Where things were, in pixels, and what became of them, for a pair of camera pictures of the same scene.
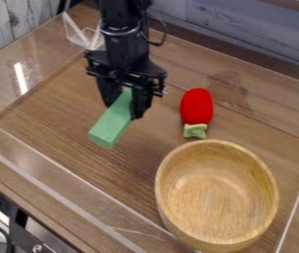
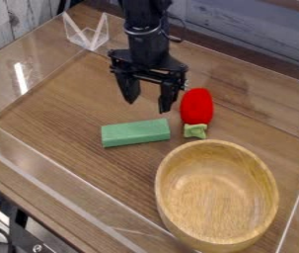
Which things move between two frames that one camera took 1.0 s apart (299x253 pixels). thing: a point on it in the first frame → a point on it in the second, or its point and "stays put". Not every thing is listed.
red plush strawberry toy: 196,110 stays put
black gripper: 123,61 → 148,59
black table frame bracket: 21,240 stays put
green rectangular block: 115,120 → 135,132
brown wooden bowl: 216,197 stays put
